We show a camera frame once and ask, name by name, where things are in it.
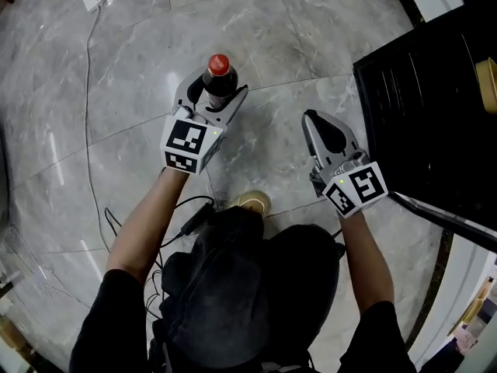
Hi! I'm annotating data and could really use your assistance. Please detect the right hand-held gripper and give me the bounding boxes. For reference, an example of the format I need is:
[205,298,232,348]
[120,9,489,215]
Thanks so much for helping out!
[301,109,390,220]

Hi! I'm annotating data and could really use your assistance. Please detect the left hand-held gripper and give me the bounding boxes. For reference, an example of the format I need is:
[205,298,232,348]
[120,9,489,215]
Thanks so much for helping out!
[160,71,250,176]

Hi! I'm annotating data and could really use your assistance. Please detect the dark bottle with red cap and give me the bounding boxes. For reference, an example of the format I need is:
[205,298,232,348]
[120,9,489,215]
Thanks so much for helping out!
[201,54,239,109]

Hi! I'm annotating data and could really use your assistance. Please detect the black mini fridge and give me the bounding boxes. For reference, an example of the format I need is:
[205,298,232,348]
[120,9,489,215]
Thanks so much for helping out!
[352,0,497,254]

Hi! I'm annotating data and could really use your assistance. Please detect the person's left forearm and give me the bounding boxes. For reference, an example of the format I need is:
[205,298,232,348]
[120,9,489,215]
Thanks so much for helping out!
[106,167,191,287]

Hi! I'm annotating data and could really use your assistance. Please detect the person's right forearm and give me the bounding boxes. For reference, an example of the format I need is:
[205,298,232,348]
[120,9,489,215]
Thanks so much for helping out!
[336,210,396,315]

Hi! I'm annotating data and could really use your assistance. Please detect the person's tan shoe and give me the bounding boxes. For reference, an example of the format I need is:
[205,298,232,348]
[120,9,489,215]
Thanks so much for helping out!
[227,190,272,218]

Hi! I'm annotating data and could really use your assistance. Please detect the yellow food container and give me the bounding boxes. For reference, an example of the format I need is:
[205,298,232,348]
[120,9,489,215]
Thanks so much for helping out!
[474,58,497,115]

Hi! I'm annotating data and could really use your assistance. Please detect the person's black trousers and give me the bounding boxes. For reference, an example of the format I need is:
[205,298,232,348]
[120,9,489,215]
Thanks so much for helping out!
[153,207,347,371]

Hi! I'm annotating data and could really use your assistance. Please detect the person's black printed t-shirt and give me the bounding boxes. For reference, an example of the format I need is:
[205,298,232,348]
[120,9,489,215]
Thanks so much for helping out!
[69,269,417,373]

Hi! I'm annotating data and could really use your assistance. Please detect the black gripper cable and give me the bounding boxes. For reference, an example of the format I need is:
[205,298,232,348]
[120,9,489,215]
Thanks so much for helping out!
[103,195,216,326]

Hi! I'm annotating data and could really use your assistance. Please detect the white power cable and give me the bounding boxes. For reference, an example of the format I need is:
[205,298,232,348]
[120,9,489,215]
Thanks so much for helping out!
[84,5,113,253]

